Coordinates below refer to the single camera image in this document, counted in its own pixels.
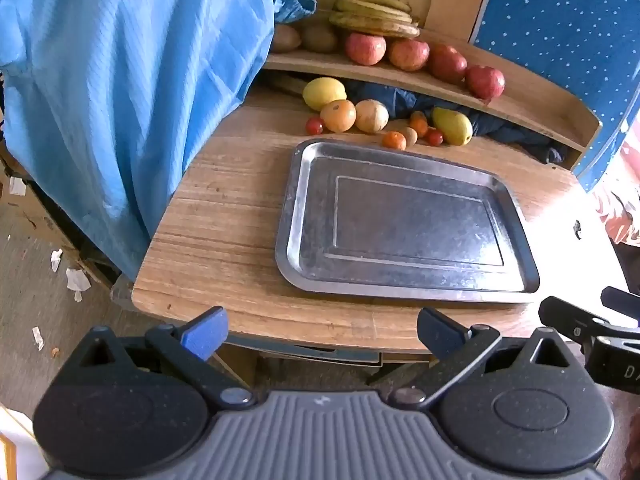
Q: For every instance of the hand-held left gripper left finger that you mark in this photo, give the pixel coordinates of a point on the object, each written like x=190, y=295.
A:
x=205, y=332

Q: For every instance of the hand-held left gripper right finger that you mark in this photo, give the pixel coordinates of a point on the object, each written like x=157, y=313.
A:
x=440, y=332

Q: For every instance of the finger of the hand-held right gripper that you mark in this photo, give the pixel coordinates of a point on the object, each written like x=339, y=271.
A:
x=622, y=302
x=570, y=320

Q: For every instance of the metal tray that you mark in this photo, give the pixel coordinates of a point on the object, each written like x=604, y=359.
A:
x=410, y=220

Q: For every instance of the red cherry tomato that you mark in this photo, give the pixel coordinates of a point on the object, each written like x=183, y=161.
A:
x=314, y=125
x=434, y=137

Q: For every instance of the beige striped pepino melon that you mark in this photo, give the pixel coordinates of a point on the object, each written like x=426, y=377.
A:
x=371, y=116

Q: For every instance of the yellow lemon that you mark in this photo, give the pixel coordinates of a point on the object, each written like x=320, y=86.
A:
x=324, y=92

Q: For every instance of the small black object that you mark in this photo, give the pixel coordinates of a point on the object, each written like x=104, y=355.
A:
x=577, y=230

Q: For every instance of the floral cloth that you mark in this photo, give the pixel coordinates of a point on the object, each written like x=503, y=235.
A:
x=622, y=200

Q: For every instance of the white paper scrap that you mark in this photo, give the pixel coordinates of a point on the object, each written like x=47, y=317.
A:
x=16, y=186
x=56, y=259
x=37, y=337
x=77, y=280

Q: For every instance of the small tangerine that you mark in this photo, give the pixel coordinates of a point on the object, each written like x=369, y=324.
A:
x=394, y=140
x=419, y=124

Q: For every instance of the dark blue quilted jacket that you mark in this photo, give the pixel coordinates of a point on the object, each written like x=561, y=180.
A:
x=500, y=127

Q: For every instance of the yellow-green pear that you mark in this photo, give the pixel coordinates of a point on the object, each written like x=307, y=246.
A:
x=452, y=126

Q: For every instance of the curved wooden shelf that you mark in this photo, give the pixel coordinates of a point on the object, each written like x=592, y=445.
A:
x=530, y=105

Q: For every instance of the white yellow box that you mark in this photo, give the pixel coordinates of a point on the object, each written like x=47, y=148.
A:
x=12, y=450

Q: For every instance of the orange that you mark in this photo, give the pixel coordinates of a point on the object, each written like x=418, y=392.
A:
x=338, y=116

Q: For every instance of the red apple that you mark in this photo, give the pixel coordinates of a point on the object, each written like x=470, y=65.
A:
x=446, y=63
x=485, y=82
x=365, y=49
x=409, y=55

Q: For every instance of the light blue striped cloth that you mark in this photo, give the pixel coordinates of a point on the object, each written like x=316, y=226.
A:
x=130, y=85

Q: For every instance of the blue white-dotted cloth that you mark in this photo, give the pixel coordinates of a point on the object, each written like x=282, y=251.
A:
x=565, y=35

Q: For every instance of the large brown kiwi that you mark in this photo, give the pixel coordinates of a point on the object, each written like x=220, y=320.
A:
x=319, y=37
x=285, y=38

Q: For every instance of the banana bunch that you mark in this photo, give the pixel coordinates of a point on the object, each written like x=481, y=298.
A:
x=375, y=15

